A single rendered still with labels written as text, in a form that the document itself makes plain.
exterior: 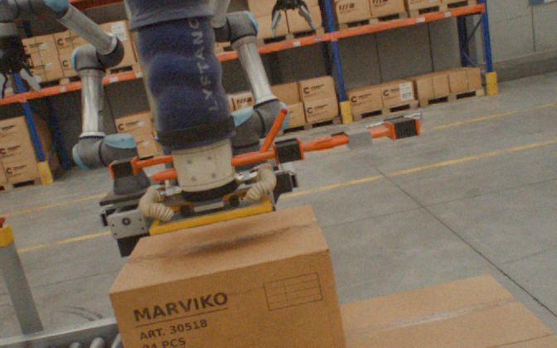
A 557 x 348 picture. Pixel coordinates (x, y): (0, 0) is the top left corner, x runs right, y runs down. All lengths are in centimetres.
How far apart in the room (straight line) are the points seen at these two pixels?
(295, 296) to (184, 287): 30
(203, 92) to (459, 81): 831
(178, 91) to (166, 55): 10
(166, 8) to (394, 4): 785
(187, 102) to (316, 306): 65
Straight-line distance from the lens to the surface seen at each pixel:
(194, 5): 134
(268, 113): 198
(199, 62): 133
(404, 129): 147
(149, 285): 136
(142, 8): 134
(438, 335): 165
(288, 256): 131
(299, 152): 140
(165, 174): 143
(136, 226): 192
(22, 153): 950
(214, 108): 133
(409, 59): 1043
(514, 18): 1136
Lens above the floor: 147
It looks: 13 degrees down
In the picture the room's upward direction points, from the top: 11 degrees counter-clockwise
